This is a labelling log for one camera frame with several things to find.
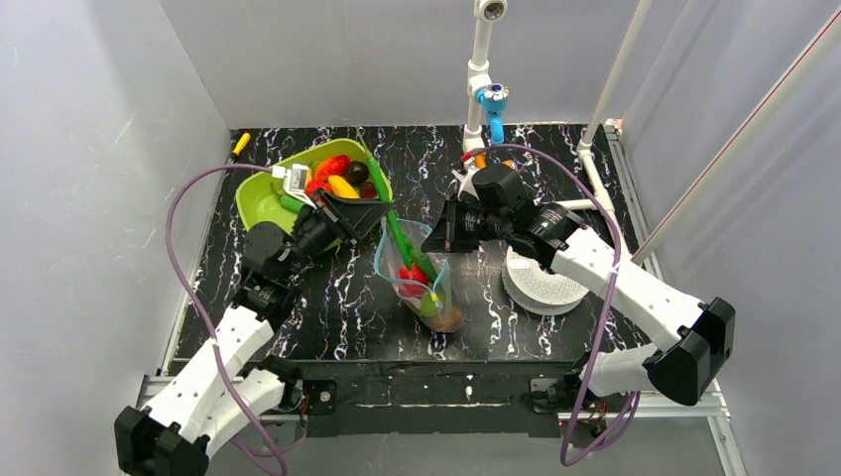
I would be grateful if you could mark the dark purple toy fruit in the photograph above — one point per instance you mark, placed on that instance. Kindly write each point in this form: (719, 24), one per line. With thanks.
(356, 173)

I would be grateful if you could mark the white filament spool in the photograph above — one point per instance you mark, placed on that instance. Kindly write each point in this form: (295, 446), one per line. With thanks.
(536, 290)

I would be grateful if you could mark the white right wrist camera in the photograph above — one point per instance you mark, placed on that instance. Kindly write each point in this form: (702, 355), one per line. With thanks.
(464, 171)

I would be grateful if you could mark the brown toy kiwi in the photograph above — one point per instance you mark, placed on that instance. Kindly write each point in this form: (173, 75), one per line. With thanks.
(447, 321)

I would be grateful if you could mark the blue pipe valve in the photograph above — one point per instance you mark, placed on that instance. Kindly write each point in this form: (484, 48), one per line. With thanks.
(494, 99)

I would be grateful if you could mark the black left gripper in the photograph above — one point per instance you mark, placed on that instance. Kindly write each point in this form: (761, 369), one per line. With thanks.
(329, 216)

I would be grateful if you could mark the green toy beans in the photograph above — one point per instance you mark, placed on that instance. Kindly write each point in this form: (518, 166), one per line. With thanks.
(432, 305)

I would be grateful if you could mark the yellow handled screwdriver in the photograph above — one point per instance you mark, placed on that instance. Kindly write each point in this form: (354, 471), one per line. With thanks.
(240, 145)

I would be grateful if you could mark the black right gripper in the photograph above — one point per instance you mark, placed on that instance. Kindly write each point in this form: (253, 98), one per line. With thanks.
(460, 223)

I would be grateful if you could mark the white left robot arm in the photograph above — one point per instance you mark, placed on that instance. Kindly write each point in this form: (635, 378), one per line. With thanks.
(179, 429)

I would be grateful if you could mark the red orange toy pepper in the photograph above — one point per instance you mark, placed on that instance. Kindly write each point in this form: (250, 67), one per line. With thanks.
(334, 166)

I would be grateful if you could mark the green plastic tray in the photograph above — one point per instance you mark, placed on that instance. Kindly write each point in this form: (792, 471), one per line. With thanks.
(257, 201)

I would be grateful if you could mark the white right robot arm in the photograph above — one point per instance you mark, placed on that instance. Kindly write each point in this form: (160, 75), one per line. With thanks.
(690, 340)

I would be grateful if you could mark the white PVC pipe frame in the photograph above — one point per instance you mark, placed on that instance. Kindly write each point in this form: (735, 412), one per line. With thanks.
(477, 134)

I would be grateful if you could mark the long green toy bean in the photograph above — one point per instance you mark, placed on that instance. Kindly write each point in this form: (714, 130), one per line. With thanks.
(378, 179)

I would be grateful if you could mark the green toy cucumber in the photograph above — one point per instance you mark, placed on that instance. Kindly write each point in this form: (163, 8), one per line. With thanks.
(423, 261)

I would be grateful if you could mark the aluminium frame rail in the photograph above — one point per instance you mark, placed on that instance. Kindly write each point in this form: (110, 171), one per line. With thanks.
(460, 398)

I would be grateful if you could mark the orange pipe valve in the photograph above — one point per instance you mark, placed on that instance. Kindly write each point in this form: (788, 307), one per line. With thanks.
(481, 162)

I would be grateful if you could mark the clear zip top bag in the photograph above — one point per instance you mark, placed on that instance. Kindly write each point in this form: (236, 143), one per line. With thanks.
(387, 261)

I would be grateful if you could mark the red toy apple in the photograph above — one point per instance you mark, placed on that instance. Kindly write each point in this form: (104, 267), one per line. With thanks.
(416, 282)

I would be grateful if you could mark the yellow toy banana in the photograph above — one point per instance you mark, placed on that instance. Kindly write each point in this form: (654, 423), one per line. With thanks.
(342, 188)

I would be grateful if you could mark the red toy strawberry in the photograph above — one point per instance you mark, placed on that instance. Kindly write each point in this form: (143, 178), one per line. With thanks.
(315, 185)

